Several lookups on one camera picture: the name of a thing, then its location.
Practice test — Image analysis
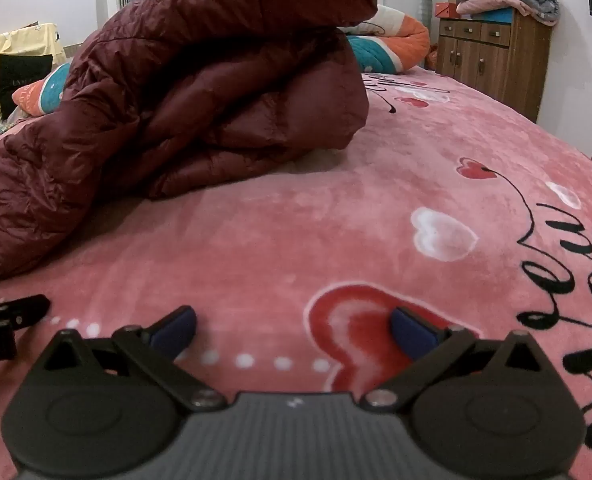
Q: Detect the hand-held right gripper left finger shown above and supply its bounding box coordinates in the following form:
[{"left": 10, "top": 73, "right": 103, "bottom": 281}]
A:
[{"left": 36, "top": 305, "right": 229, "bottom": 411}]

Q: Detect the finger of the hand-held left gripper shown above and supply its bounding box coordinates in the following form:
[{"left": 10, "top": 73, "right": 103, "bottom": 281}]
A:
[{"left": 0, "top": 294, "right": 52, "bottom": 329}]

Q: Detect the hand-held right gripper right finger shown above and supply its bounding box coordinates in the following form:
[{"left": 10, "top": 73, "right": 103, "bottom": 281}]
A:
[{"left": 366, "top": 306, "right": 561, "bottom": 408}]

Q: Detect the maroon down jacket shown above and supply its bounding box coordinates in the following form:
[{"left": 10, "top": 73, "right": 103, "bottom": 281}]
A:
[{"left": 0, "top": 0, "right": 399, "bottom": 278}]

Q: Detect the pink heart printed blanket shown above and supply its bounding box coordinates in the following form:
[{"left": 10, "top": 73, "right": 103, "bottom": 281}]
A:
[{"left": 0, "top": 67, "right": 592, "bottom": 480}]

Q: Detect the orange teal bolster pillow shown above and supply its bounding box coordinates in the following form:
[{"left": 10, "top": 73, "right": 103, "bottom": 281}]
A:
[
  {"left": 338, "top": 4, "right": 431, "bottom": 75},
  {"left": 11, "top": 60, "right": 74, "bottom": 118}
]

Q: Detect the black pillow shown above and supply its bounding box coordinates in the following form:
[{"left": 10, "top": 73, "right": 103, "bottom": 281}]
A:
[{"left": 0, "top": 52, "right": 54, "bottom": 116}]

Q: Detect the wooden cabinet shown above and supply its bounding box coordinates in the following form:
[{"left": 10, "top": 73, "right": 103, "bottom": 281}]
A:
[{"left": 436, "top": 10, "right": 554, "bottom": 123}]

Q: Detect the blue mat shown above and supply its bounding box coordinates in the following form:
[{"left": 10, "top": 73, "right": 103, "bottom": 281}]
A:
[{"left": 458, "top": 9, "right": 519, "bottom": 23}]

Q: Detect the pink folded blanket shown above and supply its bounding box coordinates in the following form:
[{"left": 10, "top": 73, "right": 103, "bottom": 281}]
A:
[{"left": 456, "top": 0, "right": 541, "bottom": 18}]

